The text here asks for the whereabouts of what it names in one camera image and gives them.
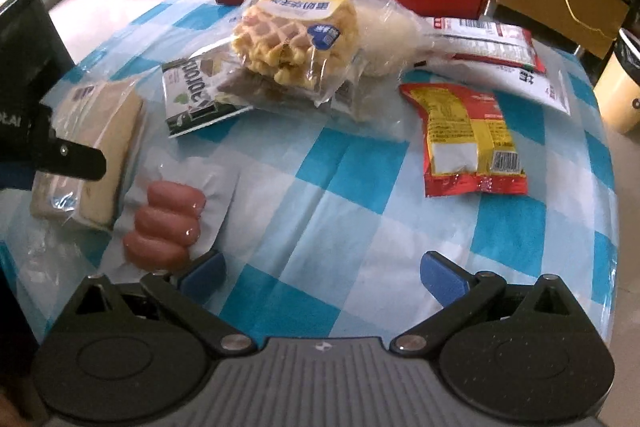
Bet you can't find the sausage packet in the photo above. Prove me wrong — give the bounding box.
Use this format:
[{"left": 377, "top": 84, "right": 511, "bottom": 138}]
[{"left": 99, "top": 147, "right": 240, "bottom": 283}]

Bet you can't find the white round cake packet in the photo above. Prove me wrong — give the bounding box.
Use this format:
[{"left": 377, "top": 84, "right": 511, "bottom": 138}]
[{"left": 355, "top": 0, "right": 435, "bottom": 77}]

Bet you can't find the red white snack packet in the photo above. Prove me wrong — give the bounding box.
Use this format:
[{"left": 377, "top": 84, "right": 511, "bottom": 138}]
[{"left": 422, "top": 17, "right": 546, "bottom": 74}]

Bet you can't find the red yellow snack packet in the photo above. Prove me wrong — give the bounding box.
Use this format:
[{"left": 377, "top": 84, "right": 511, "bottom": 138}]
[{"left": 399, "top": 82, "right": 528, "bottom": 197}]

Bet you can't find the beige sandwich bread packet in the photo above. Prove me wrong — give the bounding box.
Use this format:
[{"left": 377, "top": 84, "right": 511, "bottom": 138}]
[{"left": 29, "top": 77, "right": 143, "bottom": 230}]

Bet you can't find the waffle snack bag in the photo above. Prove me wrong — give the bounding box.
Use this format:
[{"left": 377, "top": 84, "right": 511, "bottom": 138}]
[{"left": 230, "top": 0, "right": 402, "bottom": 108}]

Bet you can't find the Kaprons wafer packet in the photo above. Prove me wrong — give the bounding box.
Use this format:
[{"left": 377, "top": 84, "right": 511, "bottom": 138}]
[{"left": 162, "top": 46, "right": 253, "bottom": 138}]

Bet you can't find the blue white checkered tablecloth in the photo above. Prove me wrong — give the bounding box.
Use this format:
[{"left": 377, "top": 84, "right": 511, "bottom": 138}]
[{"left": 0, "top": 0, "right": 622, "bottom": 348}]

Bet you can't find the yellow trash bin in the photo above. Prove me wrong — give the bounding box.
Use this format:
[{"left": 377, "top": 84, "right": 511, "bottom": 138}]
[{"left": 593, "top": 28, "right": 640, "bottom": 134}]

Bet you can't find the white pouch snack packet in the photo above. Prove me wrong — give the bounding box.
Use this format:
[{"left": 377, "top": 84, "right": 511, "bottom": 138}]
[{"left": 414, "top": 56, "right": 570, "bottom": 115}]

